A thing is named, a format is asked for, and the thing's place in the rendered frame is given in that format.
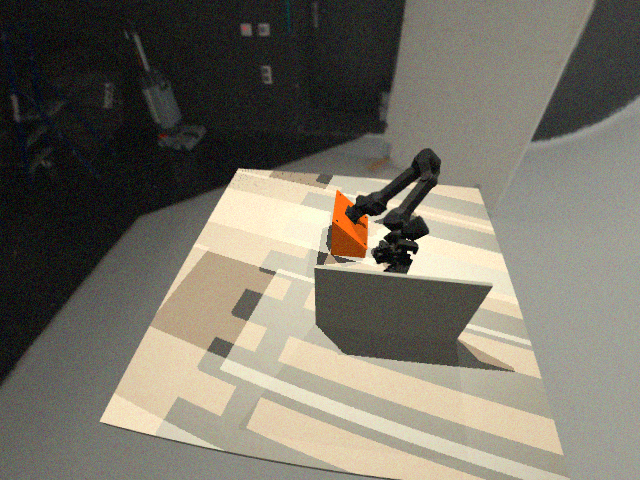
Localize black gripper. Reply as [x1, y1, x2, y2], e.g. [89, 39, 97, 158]
[383, 239, 419, 274]

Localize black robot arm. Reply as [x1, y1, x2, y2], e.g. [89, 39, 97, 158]
[345, 148, 441, 265]

